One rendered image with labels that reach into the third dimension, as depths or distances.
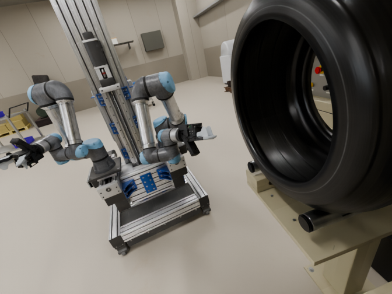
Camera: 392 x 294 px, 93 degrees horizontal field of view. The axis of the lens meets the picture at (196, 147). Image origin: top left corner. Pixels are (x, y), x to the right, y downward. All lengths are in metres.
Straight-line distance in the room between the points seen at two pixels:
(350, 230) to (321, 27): 0.55
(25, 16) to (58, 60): 1.65
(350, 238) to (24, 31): 10.69
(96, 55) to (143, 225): 1.26
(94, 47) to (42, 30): 9.08
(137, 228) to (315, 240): 1.29
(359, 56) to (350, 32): 0.03
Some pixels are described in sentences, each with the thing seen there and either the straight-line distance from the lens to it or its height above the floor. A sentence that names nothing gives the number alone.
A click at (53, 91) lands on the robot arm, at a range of 1.39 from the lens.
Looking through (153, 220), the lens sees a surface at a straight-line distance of 1.64.
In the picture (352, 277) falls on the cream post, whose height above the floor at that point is 0.20.
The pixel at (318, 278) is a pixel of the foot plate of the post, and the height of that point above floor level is 0.01.
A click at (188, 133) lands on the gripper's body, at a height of 1.01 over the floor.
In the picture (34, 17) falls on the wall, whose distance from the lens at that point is 10.59.
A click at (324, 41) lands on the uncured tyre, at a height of 1.31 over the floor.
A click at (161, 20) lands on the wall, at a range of 10.55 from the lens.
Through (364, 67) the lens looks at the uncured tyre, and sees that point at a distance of 0.33.
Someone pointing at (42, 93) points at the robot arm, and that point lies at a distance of 1.44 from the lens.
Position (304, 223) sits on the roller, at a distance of 0.57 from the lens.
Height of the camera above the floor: 1.34
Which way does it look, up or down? 27 degrees down
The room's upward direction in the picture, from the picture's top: 14 degrees counter-clockwise
